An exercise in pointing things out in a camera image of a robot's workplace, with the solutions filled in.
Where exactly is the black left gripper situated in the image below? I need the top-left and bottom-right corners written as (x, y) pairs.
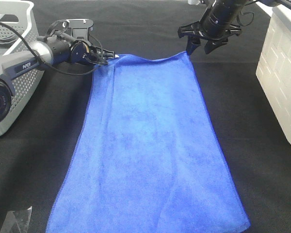
top-left (48, 33), bottom-right (115, 66)

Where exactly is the clear tape strip left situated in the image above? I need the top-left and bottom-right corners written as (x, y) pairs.
top-left (0, 206), bottom-right (32, 233)

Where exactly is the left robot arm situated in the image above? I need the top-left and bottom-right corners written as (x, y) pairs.
top-left (0, 32), bottom-right (116, 122)

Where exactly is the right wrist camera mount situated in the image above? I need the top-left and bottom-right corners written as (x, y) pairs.
top-left (187, 0), bottom-right (204, 5)

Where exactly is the blue microfibre towel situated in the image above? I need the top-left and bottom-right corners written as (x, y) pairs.
top-left (46, 52), bottom-right (250, 233)

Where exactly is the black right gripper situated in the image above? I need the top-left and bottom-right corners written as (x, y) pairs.
top-left (178, 0), bottom-right (243, 55)

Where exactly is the grey perforated plastic basket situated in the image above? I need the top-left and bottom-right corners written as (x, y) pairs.
top-left (0, 0), bottom-right (44, 136)

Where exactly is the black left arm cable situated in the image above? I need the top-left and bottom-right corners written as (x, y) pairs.
top-left (0, 19), bottom-right (102, 76)

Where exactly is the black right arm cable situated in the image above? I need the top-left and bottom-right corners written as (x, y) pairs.
top-left (235, 0), bottom-right (261, 27)

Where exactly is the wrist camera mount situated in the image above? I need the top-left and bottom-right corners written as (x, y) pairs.
top-left (187, 0), bottom-right (204, 5)
top-left (62, 18), bottom-right (94, 40)

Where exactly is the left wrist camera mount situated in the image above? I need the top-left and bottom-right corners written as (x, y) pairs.
top-left (62, 18), bottom-right (94, 40)

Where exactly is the white plastic basket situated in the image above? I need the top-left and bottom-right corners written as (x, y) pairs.
top-left (256, 5), bottom-right (291, 144)

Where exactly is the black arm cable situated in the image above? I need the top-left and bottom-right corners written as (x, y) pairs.
top-left (0, 19), bottom-right (102, 76)
top-left (235, 0), bottom-right (261, 27)

